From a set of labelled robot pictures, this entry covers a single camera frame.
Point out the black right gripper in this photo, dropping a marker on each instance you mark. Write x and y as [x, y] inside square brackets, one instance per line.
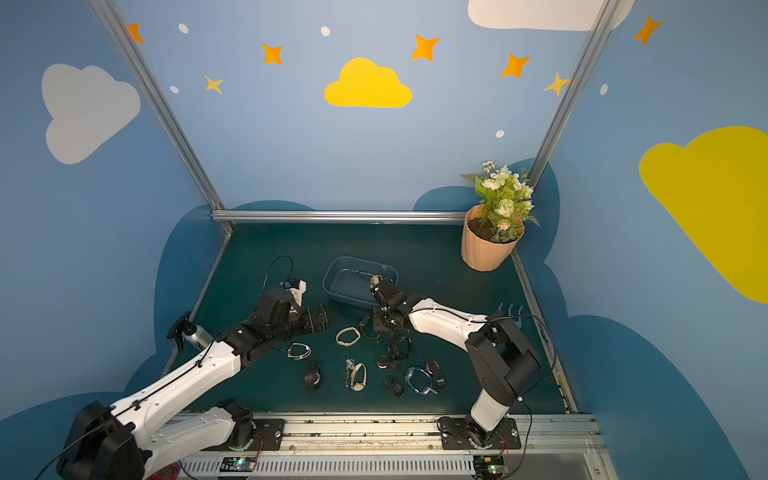
[385, 322]

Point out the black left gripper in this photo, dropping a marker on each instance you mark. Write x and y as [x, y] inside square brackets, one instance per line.
[313, 318]

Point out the thin black strap watch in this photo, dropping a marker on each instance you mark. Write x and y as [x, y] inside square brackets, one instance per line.
[366, 330]

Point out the chunky black sport watch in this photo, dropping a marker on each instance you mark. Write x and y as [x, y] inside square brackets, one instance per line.
[399, 347]

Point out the silver bracelet watch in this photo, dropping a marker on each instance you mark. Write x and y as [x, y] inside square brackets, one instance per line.
[298, 351]

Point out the black rugged digital watch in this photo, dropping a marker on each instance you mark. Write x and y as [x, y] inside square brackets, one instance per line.
[313, 377]

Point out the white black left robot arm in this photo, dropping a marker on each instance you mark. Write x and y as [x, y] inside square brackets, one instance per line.
[133, 437]

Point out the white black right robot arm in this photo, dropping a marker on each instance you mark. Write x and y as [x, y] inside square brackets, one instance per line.
[504, 360]

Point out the blue plastic storage box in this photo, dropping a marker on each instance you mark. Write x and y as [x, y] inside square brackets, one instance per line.
[342, 284]

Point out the small black watch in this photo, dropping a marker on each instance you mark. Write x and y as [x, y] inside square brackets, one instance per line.
[391, 385]

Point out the silver black water bottle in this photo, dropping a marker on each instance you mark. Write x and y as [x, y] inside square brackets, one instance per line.
[184, 332]

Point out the blue garden fork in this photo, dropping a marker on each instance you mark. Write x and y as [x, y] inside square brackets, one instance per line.
[514, 312]

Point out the terracotta pot with flowers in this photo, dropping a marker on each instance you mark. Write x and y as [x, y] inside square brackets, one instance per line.
[493, 228]

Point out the white strap chain watch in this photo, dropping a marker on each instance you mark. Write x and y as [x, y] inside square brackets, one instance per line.
[356, 375]

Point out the dark grey strap watch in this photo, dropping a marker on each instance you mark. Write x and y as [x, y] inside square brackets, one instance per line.
[435, 372]

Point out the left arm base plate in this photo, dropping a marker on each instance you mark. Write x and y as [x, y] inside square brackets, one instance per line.
[252, 433]

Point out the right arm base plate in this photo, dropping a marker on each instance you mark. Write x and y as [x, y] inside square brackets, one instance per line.
[466, 434]

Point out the aluminium rail front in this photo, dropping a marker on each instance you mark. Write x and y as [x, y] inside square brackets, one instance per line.
[404, 446]

